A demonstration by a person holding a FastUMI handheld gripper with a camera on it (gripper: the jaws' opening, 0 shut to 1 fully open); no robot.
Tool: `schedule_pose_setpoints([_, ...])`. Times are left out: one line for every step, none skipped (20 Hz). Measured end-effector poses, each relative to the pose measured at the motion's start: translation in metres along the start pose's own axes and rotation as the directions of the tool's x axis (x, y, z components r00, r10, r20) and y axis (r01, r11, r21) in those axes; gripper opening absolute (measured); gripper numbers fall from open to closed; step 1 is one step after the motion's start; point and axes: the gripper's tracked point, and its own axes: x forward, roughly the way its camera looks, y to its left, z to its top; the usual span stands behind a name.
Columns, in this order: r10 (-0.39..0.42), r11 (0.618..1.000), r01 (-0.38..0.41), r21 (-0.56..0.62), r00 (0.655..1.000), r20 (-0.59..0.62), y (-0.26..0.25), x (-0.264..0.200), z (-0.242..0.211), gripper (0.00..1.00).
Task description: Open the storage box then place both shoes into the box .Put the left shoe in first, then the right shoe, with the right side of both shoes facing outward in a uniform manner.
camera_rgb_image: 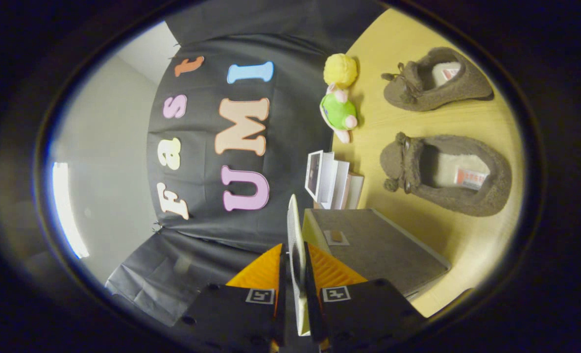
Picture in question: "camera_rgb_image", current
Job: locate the plain white book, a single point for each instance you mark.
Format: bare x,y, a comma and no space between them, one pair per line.
334,181

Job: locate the brown fuzzy shoe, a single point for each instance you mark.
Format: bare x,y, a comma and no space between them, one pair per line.
398,162
403,90

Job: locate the green pink plush toy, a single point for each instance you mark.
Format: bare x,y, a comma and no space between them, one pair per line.
337,113

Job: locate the yellow plush ball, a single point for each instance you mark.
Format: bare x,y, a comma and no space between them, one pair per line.
340,70

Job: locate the white portrait book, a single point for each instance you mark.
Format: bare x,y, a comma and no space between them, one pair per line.
314,174

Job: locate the grey fabric storage box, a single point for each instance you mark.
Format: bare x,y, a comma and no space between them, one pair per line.
378,245

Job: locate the black backdrop cloth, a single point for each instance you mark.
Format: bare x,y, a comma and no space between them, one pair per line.
290,147

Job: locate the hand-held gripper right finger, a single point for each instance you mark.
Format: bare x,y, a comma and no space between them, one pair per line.
312,304

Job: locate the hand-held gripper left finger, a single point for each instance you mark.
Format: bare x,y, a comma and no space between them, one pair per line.
282,314

